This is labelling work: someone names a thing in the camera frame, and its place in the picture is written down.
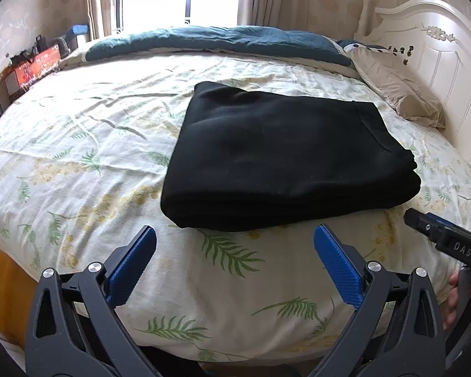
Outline black studded pants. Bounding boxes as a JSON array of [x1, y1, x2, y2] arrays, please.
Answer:
[[160, 82, 421, 232]]

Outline person right hand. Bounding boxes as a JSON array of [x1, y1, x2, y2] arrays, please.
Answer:
[[441, 270, 459, 329]]

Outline floral white bed sheet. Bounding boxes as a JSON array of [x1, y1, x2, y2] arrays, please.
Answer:
[[0, 53, 471, 364]]

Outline beige pillow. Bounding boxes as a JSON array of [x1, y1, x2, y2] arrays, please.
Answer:
[[344, 43, 446, 129]]

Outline white carved headboard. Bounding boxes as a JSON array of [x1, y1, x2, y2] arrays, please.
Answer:
[[355, 0, 471, 166]]

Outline red printed box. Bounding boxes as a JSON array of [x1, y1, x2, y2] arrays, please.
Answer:
[[2, 44, 61, 102]]

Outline dark teal blanket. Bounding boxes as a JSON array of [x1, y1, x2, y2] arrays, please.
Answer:
[[86, 25, 351, 67]]

